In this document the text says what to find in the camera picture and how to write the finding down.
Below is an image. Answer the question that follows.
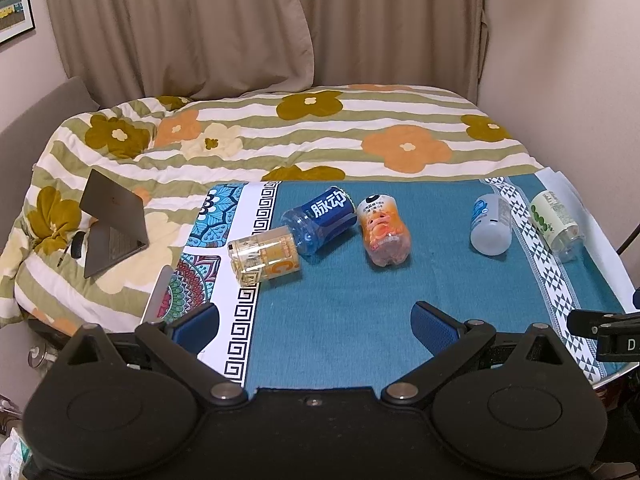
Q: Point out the orange labelled plastic cup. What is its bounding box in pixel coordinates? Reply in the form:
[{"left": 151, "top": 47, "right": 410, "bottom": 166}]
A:
[{"left": 357, "top": 194, "right": 411, "bottom": 268}]

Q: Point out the floral striped quilt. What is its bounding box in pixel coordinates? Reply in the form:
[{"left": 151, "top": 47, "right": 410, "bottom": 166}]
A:
[{"left": 1, "top": 84, "right": 539, "bottom": 334}]

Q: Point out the beige curtain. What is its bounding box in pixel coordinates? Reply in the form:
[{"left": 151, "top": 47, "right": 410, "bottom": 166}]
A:
[{"left": 47, "top": 0, "right": 488, "bottom": 106}]

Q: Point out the teal patterned tablecloth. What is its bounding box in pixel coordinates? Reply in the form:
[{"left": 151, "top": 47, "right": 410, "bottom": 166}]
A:
[{"left": 153, "top": 173, "right": 632, "bottom": 390}]

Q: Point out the framed wall picture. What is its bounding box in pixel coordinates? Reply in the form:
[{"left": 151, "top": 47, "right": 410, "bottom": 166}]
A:
[{"left": 0, "top": 0, "right": 35, "bottom": 46}]

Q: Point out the yellow orange labelled cup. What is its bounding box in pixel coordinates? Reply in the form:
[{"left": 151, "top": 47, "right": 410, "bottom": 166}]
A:
[{"left": 228, "top": 226, "right": 300, "bottom": 287}]

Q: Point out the blue labelled plastic cup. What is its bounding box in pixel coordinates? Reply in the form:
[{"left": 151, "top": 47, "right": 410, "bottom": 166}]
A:
[{"left": 281, "top": 185, "right": 357, "bottom": 257}]

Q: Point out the black computer mouse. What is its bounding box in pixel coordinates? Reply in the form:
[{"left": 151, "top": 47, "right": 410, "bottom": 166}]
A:
[{"left": 70, "top": 231, "right": 86, "bottom": 260}]

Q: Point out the grey bed headboard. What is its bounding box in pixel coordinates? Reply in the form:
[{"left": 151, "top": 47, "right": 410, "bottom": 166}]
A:
[{"left": 0, "top": 77, "right": 100, "bottom": 245}]

